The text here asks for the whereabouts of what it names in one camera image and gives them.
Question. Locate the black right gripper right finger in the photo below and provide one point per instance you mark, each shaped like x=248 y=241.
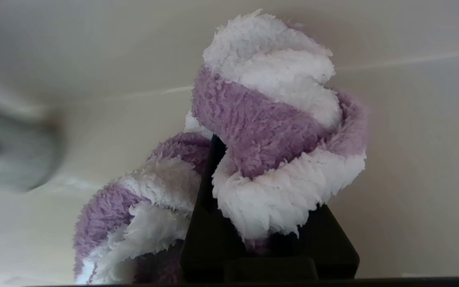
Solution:
x=333 y=247

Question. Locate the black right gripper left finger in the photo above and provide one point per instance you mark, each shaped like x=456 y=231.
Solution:
x=207 y=239

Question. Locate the beige ceramic sink basin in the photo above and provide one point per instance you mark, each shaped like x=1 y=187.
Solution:
x=412 y=159

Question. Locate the chrome sink drain stopper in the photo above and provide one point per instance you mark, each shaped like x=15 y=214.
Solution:
x=10 y=147

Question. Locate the purple white striped towel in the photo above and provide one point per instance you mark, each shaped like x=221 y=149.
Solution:
x=269 y=127

